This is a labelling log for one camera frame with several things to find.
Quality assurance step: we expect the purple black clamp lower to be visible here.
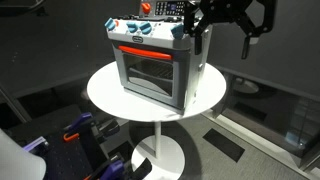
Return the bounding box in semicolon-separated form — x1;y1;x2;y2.
83;158;152;180

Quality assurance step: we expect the blue knob far right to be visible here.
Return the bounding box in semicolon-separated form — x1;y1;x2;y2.
171;24;184;40

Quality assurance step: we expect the blue knob far left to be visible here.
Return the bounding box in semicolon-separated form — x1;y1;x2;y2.
104;18;116;31

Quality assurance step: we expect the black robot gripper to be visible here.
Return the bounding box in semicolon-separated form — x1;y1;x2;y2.
183;0;277;59

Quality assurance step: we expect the blue knob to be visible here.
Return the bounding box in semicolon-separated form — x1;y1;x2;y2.
104;18;116;31
171;24;184;40
126;22;138;33
139;22;152;35

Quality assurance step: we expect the purple black clamp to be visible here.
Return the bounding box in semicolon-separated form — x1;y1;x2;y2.
63;112;120;143
83;158;152;180

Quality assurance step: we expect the black perforated mounting board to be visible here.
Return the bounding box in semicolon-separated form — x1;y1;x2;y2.
43;132;103;180

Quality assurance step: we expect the orange oven door handle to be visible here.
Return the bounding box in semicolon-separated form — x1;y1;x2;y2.
118;46;172;60

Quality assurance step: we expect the purple black clamp upper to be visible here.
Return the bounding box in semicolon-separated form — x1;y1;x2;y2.
63;112;120;143

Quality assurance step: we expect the white round pedestal table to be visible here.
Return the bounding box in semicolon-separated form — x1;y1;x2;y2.
87;62;226;180

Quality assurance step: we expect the white rounded robot base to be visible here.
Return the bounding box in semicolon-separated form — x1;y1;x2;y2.
0;129;46;180

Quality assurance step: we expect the grey toy oven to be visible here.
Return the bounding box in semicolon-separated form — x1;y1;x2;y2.
106;0;212;114

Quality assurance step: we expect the orange panel button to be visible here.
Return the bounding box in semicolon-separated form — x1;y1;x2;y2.
141;3;151;14

